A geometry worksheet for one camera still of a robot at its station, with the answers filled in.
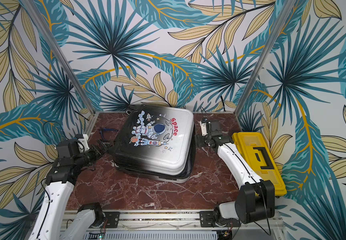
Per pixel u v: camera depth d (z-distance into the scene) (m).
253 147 0.81
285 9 0.69
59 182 0.47
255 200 0.41
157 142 0.76
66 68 0.90
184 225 0.73
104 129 1.07
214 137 0.64
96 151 0.64
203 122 0.75
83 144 0.58
